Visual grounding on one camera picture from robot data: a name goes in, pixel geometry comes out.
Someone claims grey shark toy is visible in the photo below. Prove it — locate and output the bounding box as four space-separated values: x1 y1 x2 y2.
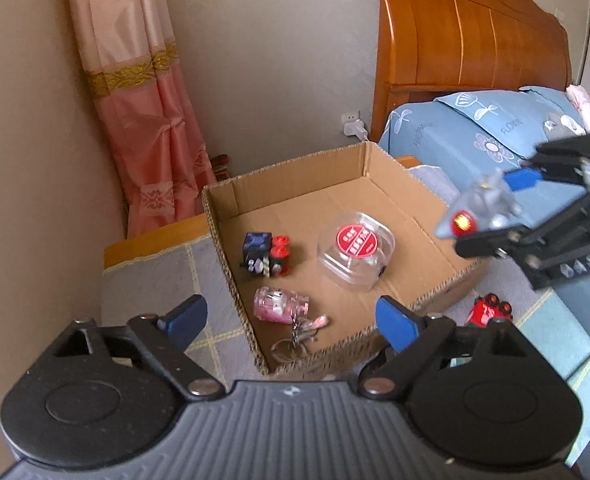
435 169 522 240

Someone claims pink keychain jar charm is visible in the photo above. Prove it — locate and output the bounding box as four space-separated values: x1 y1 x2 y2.
253 286 330 364

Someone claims grey plush toy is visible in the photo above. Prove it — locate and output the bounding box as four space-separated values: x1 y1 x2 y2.
542 113 587 142

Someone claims grey checked bed cover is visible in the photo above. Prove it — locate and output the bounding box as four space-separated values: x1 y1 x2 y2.
101 236 261 387

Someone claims red toy train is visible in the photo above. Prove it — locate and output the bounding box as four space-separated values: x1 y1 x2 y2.
466 292 513 327

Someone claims blue floral pillow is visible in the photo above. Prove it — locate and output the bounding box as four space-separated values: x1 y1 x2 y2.
379 86 586 204

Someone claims clear container with red label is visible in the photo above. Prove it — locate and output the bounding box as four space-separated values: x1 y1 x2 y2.
317 211 396 292

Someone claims black blue red toy cube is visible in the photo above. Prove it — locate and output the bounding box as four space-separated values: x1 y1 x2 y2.
240 232 291 278

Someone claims open cardboard box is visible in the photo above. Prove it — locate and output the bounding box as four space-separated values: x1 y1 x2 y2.
203 142 486 379

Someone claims orange wooden headboard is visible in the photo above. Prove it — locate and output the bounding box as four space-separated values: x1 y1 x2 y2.
370 0 572 141

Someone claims pink patterned curtain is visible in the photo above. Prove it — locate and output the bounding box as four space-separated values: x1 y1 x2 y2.
69 0 215 237

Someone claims wooden bedside frame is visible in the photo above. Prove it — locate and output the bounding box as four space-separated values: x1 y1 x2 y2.
103 214 209 270

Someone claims white wall plug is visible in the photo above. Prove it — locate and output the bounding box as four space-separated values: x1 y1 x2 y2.
341 112 369 142

